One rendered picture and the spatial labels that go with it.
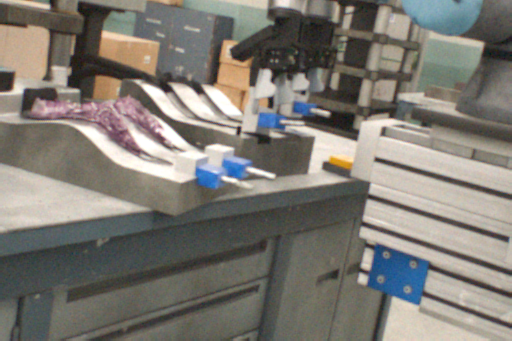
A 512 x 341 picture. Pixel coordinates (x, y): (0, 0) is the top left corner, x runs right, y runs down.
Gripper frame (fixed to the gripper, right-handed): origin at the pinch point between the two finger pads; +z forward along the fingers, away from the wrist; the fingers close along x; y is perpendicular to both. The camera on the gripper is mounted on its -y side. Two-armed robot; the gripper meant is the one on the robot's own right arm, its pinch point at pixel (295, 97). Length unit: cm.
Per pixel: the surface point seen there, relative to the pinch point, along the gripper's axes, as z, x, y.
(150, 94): 3.1, -35.9, -13.4
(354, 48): -9, 441, -241
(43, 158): 12, -72, 1
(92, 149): 8, -69, 10
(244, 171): 9, -46, 23
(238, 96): 76, 499, -421
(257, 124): 3.5, -31.1, 13.2
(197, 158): 7, -58, 23
